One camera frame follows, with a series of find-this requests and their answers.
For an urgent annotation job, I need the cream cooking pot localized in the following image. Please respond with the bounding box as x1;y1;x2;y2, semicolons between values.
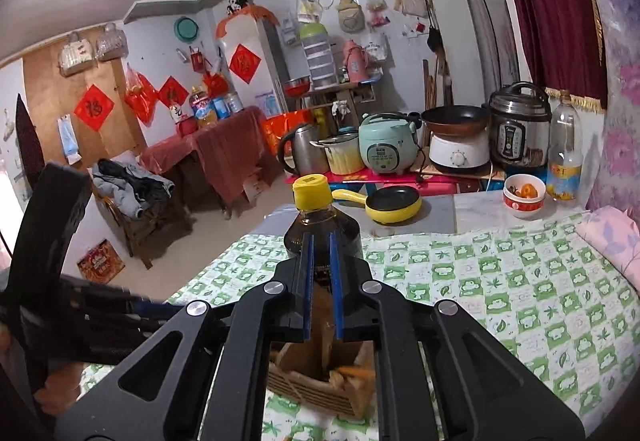
315;134;365;175

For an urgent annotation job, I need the stainless steel kettle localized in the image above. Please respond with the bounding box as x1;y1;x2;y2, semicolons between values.
276;122;323;176

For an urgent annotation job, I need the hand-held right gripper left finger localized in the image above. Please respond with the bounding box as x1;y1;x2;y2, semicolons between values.
52;233;316;441

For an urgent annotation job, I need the yellow cooking oil bottle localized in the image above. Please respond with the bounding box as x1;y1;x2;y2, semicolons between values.
189;86;218;129

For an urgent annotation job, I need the red gift box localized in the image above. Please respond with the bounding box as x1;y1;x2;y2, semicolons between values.
76;238;125;283

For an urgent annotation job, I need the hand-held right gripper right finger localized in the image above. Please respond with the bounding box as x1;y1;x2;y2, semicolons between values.
329;231;586;441

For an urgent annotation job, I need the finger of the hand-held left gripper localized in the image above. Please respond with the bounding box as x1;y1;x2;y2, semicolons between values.
59;273;187;322
10;161;94;322

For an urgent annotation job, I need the beige hanging handbag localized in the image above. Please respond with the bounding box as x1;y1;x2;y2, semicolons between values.
57;31;96;77

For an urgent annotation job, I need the pink floral pillow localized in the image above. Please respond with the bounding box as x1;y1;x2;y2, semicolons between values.
575;206;640;292

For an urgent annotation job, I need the red and white bowl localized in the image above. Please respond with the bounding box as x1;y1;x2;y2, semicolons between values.
502;174;547;219

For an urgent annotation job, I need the teal rice cooker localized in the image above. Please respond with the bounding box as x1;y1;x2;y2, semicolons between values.
358;112;418;172

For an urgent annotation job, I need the red diamond paper poster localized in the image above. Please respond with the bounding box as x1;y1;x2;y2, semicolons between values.
228;44;262;84
73;84;116;133
157;75;190;109

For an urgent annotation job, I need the white electric cooker base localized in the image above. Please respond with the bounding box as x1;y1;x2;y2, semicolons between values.
429;131;492;174

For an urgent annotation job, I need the dark hanging garment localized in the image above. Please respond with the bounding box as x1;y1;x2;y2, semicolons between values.
14;94;46;187

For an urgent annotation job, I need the copper frying pan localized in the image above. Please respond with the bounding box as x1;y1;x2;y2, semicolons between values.
420;105;492;136

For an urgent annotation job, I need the green round plate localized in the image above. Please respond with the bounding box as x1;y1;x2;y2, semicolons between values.
173;16;198;42

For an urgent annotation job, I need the yellow small frying pan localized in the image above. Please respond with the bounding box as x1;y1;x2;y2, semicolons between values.
331;185;423;226

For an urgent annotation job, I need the orange bag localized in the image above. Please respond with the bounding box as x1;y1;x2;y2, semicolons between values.
262;110;313;157

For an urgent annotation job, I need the person's left hand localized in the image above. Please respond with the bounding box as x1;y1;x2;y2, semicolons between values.
35;362;88;417

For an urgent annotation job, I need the stacked grey container tower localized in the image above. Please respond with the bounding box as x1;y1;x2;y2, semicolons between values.
299;21;336;91

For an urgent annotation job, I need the red hanging plastic bag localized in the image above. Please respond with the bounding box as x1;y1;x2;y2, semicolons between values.
124;64;158;126

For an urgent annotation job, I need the orange fringed cloth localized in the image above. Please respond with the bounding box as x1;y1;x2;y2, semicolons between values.
215;5;278;37

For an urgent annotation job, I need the dark sauce bottle yellow cap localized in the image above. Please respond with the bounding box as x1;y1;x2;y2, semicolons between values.
283;174;361;279

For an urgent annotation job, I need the beige hanging pouch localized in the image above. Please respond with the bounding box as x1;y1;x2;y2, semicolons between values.
336;0;363;33

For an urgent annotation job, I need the clear plastic bottle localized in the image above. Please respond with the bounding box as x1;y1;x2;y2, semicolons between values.
546;90;583;202

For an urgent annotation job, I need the wooden chair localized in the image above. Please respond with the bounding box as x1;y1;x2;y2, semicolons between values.
97;191;193;269

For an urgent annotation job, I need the steel electric pressure cooker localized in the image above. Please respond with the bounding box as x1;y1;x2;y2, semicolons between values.
487;81;552;169

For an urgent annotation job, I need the brown wooden board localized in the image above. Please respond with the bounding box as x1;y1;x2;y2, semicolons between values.
22;36;148;167

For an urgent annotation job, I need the green checked bed sheet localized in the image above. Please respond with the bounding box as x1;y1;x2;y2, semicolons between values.
82;201;640;441

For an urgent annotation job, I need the pile of grey jackets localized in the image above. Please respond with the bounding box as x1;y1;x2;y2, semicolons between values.
91;158;176;219

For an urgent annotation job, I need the red cloth covered table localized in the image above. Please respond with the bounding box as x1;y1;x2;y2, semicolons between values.
139;106;286;217

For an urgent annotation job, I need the pink thermos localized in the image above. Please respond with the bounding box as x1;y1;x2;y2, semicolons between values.
342;40;365;83

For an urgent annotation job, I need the wooden chopstick holder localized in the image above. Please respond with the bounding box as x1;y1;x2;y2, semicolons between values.
267;278;377;422

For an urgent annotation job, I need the white fridge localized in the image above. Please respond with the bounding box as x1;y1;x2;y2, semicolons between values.
220;16;286;122

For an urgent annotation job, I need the red basin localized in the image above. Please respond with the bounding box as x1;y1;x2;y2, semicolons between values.
282;77;312;97

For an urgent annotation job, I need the floral plastic wall sheet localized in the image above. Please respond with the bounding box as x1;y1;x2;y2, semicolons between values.
565;0;640;212

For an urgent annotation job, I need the dark red curtain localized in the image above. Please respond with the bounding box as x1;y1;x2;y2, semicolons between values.
482;0;608;109

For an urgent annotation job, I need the grey hanging handbag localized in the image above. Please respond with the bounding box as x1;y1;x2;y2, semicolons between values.
95;22;128;62

